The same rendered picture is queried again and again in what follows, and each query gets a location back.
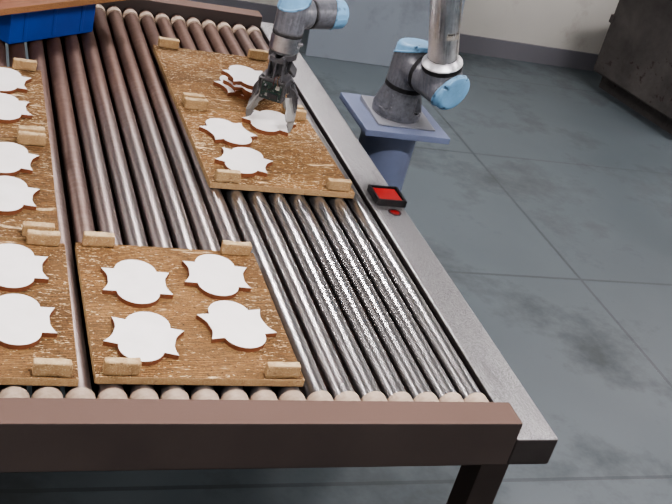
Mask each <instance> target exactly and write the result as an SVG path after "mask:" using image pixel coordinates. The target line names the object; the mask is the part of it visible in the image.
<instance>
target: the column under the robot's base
mask: <svg viewBox="0 0 672 504"><path fill-rule="evenodd" d="M360 97H361V95H360V94H352V93H344V92H341V93H340V97H339V98H340V99H341V101H342V102H343V104H344V105H345V107H346V108H347V110H348V111H349V113H350V114H351V115H352V117H353V118H354V120H355V121H356V123H357V124H358V126H359V127H360V129H361V133H360V136H359V140H358V141H359V142H360V144H361V145H362V147H363V148H364V150H365V151H366V153H367V154H368V156H369V157H370V159H371V160H372V162H373V163H374V165H375V166H376V168H377V169H378V171H379V172H380V174H381V175H382V177H383V178H384V180H385V181H386V183H387V184H388V186H394V187H398V189H399V190H400V192H401V190H402V186H403V183H404V180H405V176H406V173H407V170H408V167H409V163H410V160H411V157H412V153H413V150H414V147H415V143H416V141H420V142H430V143H439V144H449V142H450V138H449V137H448V135H447V134H446V133H445V132H444V131H443V129H442V128H441V127H440V126H439V125H438V123H437V122H436V121H435V120H434V119H433V117H432V116H431V115H430V114H429V113H428V111H427V110H426V109H425V108H424V107H423V105H422V112H423V114H424V115H425V116H426V118H427V119H428V121H429V122H430V124H431V125H432V126H433V128H434V129H435V132H434V131H425V130H416V129H408V128H399V127H390V126H381V125H378V124H377V122H376V121H375V120H374V118H373V117H372V116H371V114H370V113H369V111H368V110H367V109H366V107H365V106H364V104H363V103H362V102H361V100H360Z"/></svg>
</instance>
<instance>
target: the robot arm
mask: <svg viewBox="0 0 672 504"><path fill-rule="evenodd" d="M461 13H462V0H430V16H429V35H428V41H426V40H422V39H418V38H402V39H400V40H399V41H398V42H397V45H396V48H395V50H394V54H393V57H392V60H391V63H390V67H389V70H388V73H387V76H386V79H385V82H384V84H383V86H382V87H381V88H380V90H379V91H378V92H377V94H376V95H375V97H374V98H373V101H372V105H371V106H372V109H373V110H374V111H375V112H376V113H377V114H378V115H380V116H382V117H383V118H385V119H388V120H390V121H393V122H397V123H402V124H414V123H417V122H418V121H419V119H420V116H421V112H422V96H423V97H424V98H425V99H427V100H428V101H429V102H431V104H432V105H434V106H436V107H438V108H439V109H442V110H448V109H451V108H453V107H455V106H457V105H458V104H459V103H460V102H461V101H462V100H463V99H464V98H465V96H466V95H467V93H468V91H469V88H470V81H469V79H468V78H467V76H465V75H463V73H462V71H463V60H462V58H461V57H460V56H459V55H458V52H459V39H460V26H461ZM348 18H349V8H348V5H347V3H346V2H345V1H344V0H279V1H278V4H277V12H276V16H275V21H274V26H273V30H272V33H271V38H270V42H269V52H268V54H269V55H270V59H269V63H268V68H267V69H266V70H265V71H264V72H263V73H261V74H260V75H259V77H258V80H257V81H256V82H255V84H254V86H253V90H252V94H251V97H250V98H249V101H248V104H247V107H246V117H247V116H250V115H251V114H252V113H253V112H254V108H255V107H256V106H257V105H258V102H259V101H261V100H263V99H267V100H270V101H273V102H276V103H280V104H283V107H284V109H285V121H286V123H287V124H286V126H287V130H288V133H290V131H291V130H292V128H293V125H294V121H295V117H296V111H297V106H298V99H299V97H298V92H297V89H296V86H295V83H294V84H293V82H294V79H293V78H294V77H295V76H296V72H297V68H296V67H295V65H294V63H293V62H292V61H296V59H297V55H298V53H299V49H300V47H302V46H303V43H301V40H302V38H303V33H304V29H328V30H332V29H341V28H343V27H344V26H345V25H346V24H347V22H348ZM286 94H287V98H285V95H286Z"/></svg>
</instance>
